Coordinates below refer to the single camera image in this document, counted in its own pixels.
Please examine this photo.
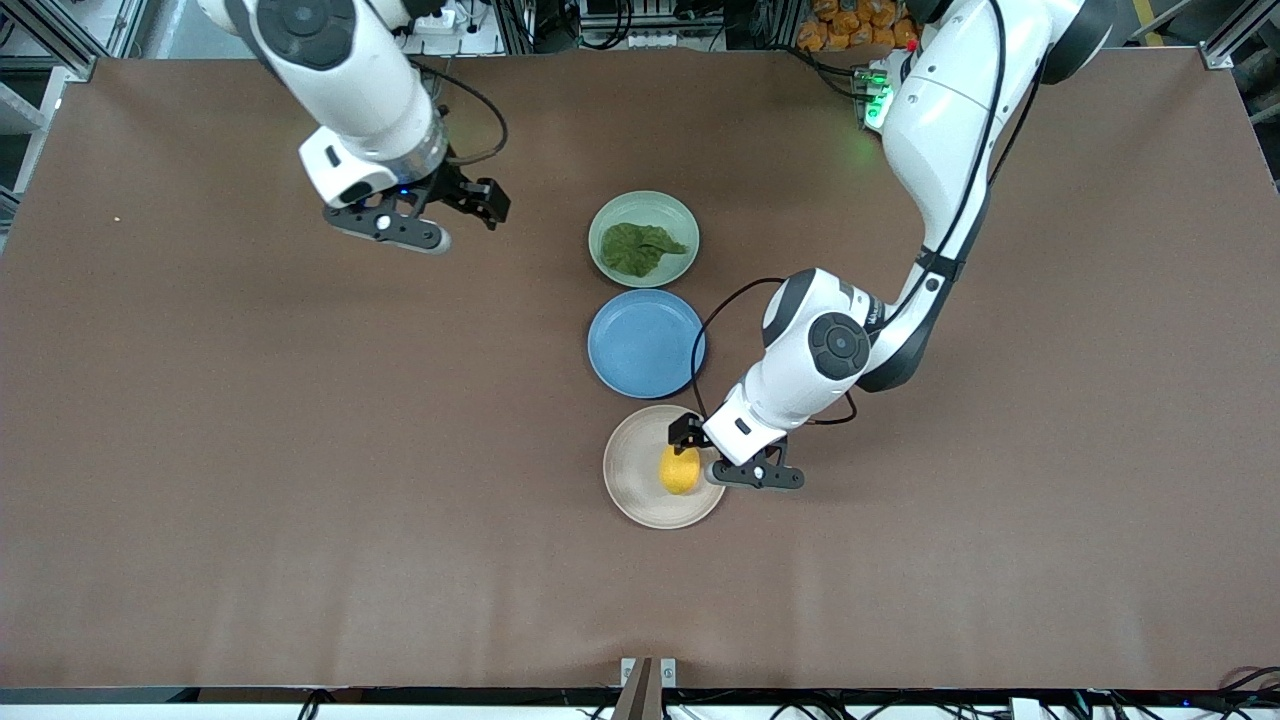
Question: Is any yellow lemon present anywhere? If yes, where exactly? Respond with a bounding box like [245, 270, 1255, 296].
[659, 445, 702, 496]

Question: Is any green lettuce leaf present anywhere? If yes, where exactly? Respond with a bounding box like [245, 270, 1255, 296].
[600, 222, 691, 279]

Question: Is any beige plate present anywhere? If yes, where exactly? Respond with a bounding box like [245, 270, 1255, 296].
[603, 404, 728, 530]

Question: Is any blue plate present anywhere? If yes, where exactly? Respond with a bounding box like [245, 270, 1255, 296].
[587, 289, 707, 400]

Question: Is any pale green plate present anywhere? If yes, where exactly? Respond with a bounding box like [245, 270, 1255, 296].
[588, 190, 701, 289]

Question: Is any bag of orange snacks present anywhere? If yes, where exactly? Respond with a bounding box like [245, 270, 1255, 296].
[797, 0, 916, 51]

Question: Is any grey metal table bracket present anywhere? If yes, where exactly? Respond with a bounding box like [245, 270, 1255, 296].
[620, 657, 678, 690]

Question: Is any brown wooden post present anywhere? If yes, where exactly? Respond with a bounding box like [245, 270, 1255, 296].
[612, 657, 663, 720]

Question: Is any silver aluminium frame rail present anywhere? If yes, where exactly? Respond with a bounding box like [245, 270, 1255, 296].
[0, 0, 151, 241]

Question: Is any black base cable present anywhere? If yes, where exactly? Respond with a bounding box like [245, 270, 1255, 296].
[790, 45, 866, 101]

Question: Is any silver aluminium frame corner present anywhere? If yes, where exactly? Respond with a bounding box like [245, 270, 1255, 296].
[1200, 0, 1280, 71]

